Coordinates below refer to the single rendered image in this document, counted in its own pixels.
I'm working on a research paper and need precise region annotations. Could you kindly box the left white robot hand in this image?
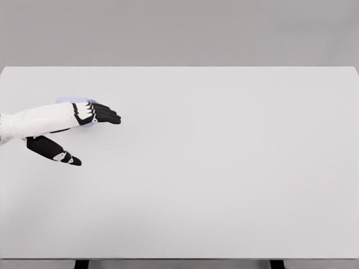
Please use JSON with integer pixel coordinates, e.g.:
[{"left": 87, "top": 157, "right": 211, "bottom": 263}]
[{"left": 16, "top": 101, "right": 122, "bottom": 167}]

